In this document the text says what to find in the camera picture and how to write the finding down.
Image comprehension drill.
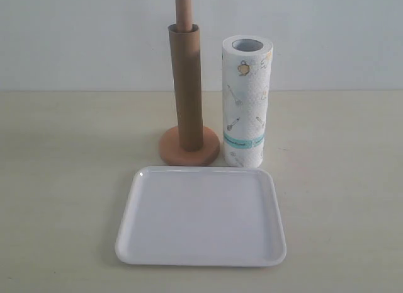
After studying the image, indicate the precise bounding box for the printed paper towel roll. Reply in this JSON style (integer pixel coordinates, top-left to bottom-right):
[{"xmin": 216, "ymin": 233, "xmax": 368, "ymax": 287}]
[{"xmin": 222, "ymin": 35, "xmax": 273, "ymax": 168}]

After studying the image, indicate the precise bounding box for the wooden paper towel holder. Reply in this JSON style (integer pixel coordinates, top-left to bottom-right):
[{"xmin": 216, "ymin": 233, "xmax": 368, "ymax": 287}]
[{"xmin": 159, "ymin": 0, "xmax": 220, "ymax": 166}]

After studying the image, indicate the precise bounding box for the white rectangular tray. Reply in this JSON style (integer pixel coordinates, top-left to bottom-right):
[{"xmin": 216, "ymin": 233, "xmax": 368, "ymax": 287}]
[{"xmin": 115, "ymin": 166, "xmax": 287, "ymax": 267}]

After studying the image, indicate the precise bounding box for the brown cardboard tube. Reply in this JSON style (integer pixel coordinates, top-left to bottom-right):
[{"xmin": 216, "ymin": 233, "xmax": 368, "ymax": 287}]
[{"xmin": 168, "ymin": 24, "xmax": 203, "ymax": 151}]

